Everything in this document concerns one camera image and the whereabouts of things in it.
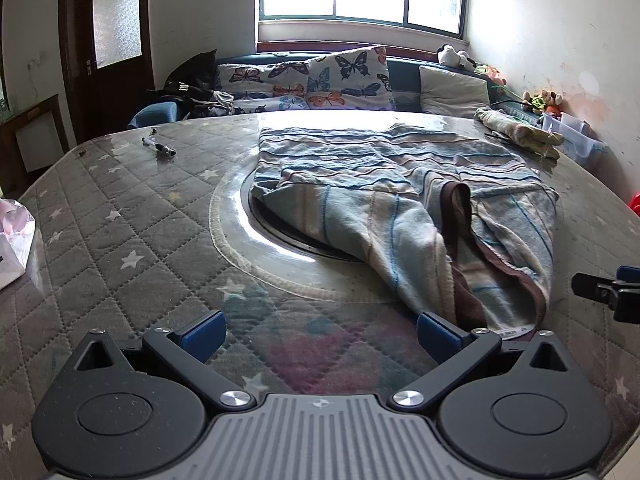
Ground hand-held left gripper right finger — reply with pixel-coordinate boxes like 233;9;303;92
387;311;571;412

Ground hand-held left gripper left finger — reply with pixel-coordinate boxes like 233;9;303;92
74;309;258;412

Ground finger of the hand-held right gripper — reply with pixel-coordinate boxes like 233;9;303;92
571;265;640;324

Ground blue striped towel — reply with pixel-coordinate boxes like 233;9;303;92
248;122;560;341

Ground round dark table insert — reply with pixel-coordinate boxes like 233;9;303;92
240;170;371;262

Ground grey quilted star table cover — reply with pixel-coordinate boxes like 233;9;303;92
0;112;640;480

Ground clear plastic storage box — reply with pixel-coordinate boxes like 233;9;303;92
540;111;608;171

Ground folded yellow cloth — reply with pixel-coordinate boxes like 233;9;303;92
474;106;566;161

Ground brown plush toys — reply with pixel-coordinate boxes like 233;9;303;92
522;90;563;118

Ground pen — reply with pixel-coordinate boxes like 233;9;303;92
141;136;177;157

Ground white plastic bag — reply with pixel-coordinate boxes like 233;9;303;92
0;199;36;291

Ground orange green toy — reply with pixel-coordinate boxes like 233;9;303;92
475;62;508;93

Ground flat butterfly print cushion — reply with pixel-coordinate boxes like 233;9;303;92
232;95;311;115

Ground plain white pillow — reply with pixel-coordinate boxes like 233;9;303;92
419;65;491;120

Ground dark wooden low cabinet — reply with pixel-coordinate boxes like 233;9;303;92
0;94;76;196

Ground black bag pile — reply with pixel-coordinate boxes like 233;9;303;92
147;49;236;121

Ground blue sofa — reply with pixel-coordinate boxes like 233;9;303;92
127;51;551;130

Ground long butterfly print pillow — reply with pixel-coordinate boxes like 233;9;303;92
216;60;311;101

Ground dark wooden door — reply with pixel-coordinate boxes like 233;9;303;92
59;0;156;146

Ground panda plush toy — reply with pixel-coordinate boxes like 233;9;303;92
437;44;476;70

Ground large butterfly print pillow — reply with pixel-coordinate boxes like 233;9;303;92
306;45;396;111

